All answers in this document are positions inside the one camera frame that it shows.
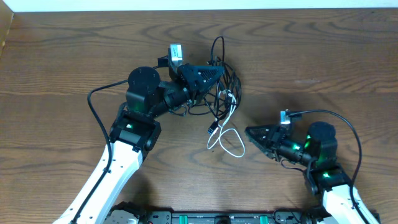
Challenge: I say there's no white USB cable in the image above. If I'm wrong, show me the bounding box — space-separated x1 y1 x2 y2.
206 89 246 159

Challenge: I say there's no wooden side panel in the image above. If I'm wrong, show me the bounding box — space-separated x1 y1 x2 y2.
0 0 14 53

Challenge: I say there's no right camera black cable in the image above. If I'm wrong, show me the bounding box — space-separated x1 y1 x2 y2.
285 109 374 224

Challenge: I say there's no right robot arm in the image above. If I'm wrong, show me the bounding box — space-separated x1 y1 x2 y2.
244 121 380 223

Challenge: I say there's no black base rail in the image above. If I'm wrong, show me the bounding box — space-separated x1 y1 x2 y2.
104 202 319 224

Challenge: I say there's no left camera black cable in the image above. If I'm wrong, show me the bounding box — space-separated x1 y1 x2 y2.
68 55 170 224

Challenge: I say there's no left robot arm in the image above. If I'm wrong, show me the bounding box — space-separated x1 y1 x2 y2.
56 63 225 223

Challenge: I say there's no camera black cable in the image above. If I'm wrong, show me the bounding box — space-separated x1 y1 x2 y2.
68 55 170 224
285 109 374 224

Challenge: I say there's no black USB cable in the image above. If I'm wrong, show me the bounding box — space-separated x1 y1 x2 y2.
169 35 243 136

